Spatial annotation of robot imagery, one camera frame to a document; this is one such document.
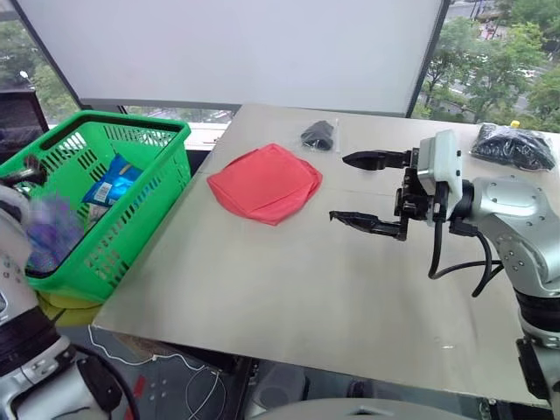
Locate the white window blind panel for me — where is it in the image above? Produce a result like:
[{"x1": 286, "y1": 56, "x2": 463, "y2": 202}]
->
[{"x1": 8, "y1": 0, "x2": 452, "y2": 117}]

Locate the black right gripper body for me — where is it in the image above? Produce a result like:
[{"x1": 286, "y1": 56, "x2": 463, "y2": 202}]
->
[{"x1": 393, "y1": 148, "x2": 439, "y2": 242}]

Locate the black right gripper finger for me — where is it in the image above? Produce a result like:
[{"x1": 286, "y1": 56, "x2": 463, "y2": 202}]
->
[
  {"x1": 328, "y1": 210, "x2": 403, "y2": 241},
  {"x1": 341, "y1": 149, "x2": 413, "y2": 172}
]

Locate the small black item in clear bag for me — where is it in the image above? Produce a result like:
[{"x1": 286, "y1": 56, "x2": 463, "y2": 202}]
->
[{"x1": 299, "y1": 117, "x2": 343, "y2": 154}]

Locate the blue snack bag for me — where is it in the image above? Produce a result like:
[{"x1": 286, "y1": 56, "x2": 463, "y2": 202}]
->
[{"x1": 81, "y1": 153, "x2": 144, "y2": 207}]

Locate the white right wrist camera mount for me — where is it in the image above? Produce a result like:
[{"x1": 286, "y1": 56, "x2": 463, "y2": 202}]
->
[{"x1": 416, "y1": 129, "x2": 466, "y2": 207}]

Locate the purple snack bag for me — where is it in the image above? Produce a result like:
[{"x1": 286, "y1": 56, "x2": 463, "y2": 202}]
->
[{"x1": 24, "y1": 194, "x2": 87, "y2": 275}]

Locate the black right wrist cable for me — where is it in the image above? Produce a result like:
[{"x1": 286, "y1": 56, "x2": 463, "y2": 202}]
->
[
  {"x1": 427, "y1": 181, "x2": 504, "y2": 280},
  {"x1": 448, "y1": 218, "x2": 504, "y2": 299}
]

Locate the green plastic basket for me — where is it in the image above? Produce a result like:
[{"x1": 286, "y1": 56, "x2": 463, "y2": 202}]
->
[{"x1": 0, "y1": 109, "x2": 194, "y2": 305}]

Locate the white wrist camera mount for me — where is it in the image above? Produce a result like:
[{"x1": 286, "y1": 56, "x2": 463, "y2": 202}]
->
[
  {"x1": 0, "y1": 182, "x2": 32, "y2": 246},
  {"x1": 416, "y1": 129, "x2": 466, "y2": 207}
]

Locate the red folded cloth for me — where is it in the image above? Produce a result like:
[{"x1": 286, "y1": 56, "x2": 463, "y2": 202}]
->
[{"x1": 206, "y1": 142, "x2": 325, "y2": 227}]

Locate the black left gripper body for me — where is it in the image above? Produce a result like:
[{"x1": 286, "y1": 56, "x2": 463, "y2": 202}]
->
[{"x1": 0, "y1": 155, "x2": 48, "y2": 190}]

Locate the yellow stool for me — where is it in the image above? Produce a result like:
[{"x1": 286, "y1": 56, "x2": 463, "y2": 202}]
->
[{"x1": 36, "y1": 290, "x2": 104, "y2": 327}]

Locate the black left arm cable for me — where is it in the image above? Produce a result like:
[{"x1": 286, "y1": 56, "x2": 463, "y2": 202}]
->
[{"x1": 72, "y1": 344, "x2": 142, "y2": 420}]

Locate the large black item in plastic bag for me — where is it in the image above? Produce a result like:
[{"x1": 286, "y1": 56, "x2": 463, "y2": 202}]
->
[{"x1": 469, "y1": 119, "x2": 557, "y2": 172}]

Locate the thin white floor cable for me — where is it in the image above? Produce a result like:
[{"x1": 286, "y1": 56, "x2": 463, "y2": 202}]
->
[{"x1": 87, "y1": 326, "x2": 229, "y2": 420}]

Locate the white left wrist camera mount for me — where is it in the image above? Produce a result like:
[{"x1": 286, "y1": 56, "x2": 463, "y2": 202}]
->
[{"x1": 0, "y1": 182, "x2": 32, "y2": 246}]

